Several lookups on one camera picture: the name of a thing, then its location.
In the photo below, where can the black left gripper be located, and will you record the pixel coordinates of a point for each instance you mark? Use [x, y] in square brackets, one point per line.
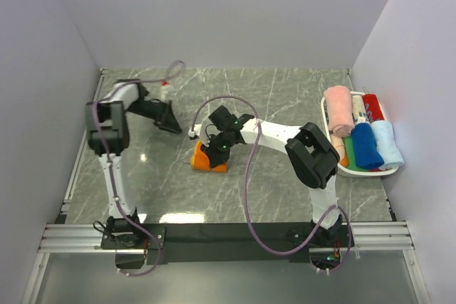
[166, 119]

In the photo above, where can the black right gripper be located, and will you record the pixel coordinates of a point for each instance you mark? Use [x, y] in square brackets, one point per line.
[215, 158]

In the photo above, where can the grey orange giraffe towel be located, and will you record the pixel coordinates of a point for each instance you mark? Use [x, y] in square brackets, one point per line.
[200, 161]

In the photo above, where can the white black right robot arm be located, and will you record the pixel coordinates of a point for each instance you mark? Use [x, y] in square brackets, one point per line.
[312, 156]

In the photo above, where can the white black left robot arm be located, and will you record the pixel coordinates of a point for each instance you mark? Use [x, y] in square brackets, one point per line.
[108, 136]

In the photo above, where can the pink rolled towel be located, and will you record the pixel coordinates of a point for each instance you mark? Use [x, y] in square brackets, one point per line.
[339, 108]

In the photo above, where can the green rolled towel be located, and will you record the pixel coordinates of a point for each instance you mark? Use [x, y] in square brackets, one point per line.
[351, 155]

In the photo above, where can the cream patterned rolled towel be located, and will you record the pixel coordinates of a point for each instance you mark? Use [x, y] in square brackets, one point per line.
[358, 110]

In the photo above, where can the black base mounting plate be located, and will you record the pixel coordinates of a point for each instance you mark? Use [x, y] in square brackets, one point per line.
[174, 243]

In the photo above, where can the dark blue rolled towel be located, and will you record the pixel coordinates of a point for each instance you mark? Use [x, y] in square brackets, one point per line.
[365, 148]

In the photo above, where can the red rolled towel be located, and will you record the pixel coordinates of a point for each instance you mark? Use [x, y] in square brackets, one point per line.
[372, 107]

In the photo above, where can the light blue rolled towel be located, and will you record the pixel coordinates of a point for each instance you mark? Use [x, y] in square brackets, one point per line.
[386, 146]

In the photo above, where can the white towel basket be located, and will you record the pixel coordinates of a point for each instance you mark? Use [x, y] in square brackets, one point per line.
[342, 166]

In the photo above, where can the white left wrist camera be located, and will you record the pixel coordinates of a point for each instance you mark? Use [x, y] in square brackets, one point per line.
[166, 91]

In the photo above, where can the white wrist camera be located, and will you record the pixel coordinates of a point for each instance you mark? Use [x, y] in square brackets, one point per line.
[195, 132]
[166, 91]

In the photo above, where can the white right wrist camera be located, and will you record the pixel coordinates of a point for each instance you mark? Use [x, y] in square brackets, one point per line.
[195, 132]

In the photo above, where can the aluminium frame rail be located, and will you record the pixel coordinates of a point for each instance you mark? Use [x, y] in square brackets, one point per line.
[368, 236]

